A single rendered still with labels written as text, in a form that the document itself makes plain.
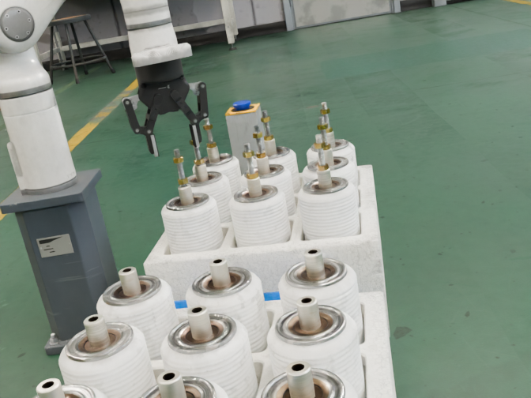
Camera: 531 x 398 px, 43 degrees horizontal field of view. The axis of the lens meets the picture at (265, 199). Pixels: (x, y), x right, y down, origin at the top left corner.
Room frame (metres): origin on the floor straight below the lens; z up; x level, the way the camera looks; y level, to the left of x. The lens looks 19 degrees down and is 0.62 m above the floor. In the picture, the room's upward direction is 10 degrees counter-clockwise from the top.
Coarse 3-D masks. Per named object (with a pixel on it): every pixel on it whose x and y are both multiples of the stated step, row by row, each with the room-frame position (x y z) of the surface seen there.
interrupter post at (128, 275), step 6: (120, 270) 0.78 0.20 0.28; (126, 270) 0.78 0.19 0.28; (132, 270) 0.77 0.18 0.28; (120, 276) 0.77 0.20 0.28; (126, 276) 0.76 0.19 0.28; (132, 276) 0.77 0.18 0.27; (126, 282) 0.76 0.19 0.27; (132, 282) 0.77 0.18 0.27; (138, 282) 0.77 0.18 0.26; (126, 288) 0.76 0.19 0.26; (132, 288) 0.76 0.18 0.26; (138, 288) 0.77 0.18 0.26; (126, 294) 0.77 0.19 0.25; (132, 294) 0.76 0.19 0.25
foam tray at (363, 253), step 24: (360, 168) 1.32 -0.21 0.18; (360, 192) 1.18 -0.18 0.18; (288, 216) 1.12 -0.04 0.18; (360, 216) 1.08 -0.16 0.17; (312, 240) 1.00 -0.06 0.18; (336, 240) 0.98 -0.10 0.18; (360, 240) 0.96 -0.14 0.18; (144, 264) 1.03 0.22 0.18; (168, 264) 1.02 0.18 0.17; (192, 264) 1.01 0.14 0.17; (240, 264) 0.99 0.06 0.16; (264, 264) 0.99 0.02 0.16; (288, 264) 0.98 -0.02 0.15; (360, 264) 0.96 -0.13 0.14; (264, 288) 0.99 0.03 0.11; (360, 288) 0.96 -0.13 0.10; (384, 288) 0.96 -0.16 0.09
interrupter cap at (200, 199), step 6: (174, 198) 1.11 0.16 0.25; (198, 198) 1.09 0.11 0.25; (204, 198) 1.08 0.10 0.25; (168, 204) 1.09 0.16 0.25; (174, 204) 1.08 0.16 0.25; (180, 204) 1.09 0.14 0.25; (192, 204) 1.07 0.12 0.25; (198, 204) 1.06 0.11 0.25; (204, 204) 1.06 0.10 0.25; (174, 210) 1.06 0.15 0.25; (180, 210) 1.05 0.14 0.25
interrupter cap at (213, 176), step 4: (208, 172) 1.23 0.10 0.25; (212, 172) 1.23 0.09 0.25; (216, 172) 1.22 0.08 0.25; (192, 176) 1.23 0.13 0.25; (208, 176) 1.22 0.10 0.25; (212, 176) 1.21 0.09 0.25; (216, 176) 1.20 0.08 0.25; (220, 176) 1.19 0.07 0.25; (188, 180) 1.20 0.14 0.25; (192, 180) 1.20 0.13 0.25; (196, 180) 1.21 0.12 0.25; (208, 180) 1.19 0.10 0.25; (212, 180) 1.18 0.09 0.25; (216, 180) 1.18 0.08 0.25; (192, 184) 1.18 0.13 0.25; (196, 184) 1.17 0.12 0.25; (200, 184) 1.17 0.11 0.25; (204, 184) 1.16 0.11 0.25; (208, 184) 1.17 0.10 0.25
